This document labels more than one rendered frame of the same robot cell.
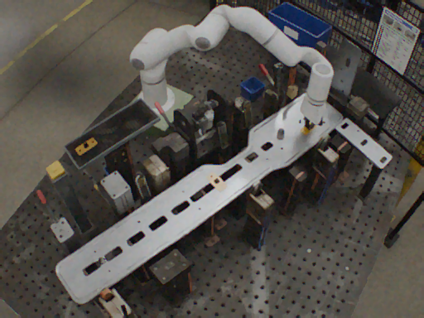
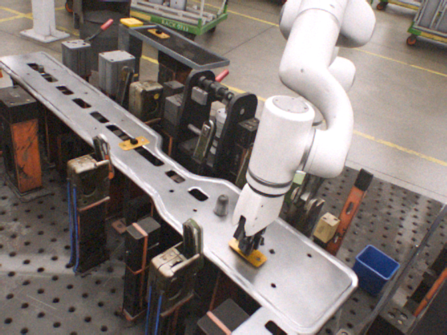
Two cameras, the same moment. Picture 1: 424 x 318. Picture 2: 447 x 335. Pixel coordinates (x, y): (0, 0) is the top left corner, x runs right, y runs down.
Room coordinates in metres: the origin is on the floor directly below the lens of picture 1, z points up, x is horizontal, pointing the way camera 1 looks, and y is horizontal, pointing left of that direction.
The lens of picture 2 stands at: (0.91, -0.99, 1.62)
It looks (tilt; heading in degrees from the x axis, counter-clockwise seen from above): 34 degrees down; 78
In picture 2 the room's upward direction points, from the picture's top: 12 degrees clockwise
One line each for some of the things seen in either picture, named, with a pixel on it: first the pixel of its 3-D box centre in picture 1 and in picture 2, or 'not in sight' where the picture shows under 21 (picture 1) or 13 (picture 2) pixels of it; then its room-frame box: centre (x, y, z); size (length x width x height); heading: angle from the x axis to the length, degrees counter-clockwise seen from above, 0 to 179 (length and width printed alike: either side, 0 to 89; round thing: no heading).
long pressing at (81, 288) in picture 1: (214, 186); (127, 142); (0.84, -0.01, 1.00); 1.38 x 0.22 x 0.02; 131
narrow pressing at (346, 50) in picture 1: (344, 71); (405, 269); (1.32, -0.58, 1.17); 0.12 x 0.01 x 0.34; 41
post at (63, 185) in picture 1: (71, 202); (128, 80); (0.79, 0.57, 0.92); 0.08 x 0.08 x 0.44; 41
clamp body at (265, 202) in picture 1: (257, 219); (89, 215); (0.76, -0.18, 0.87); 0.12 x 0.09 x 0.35; 41
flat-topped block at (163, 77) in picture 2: (120, 168); (170, 107); (0.96, 0.37, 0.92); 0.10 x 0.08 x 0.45; 131
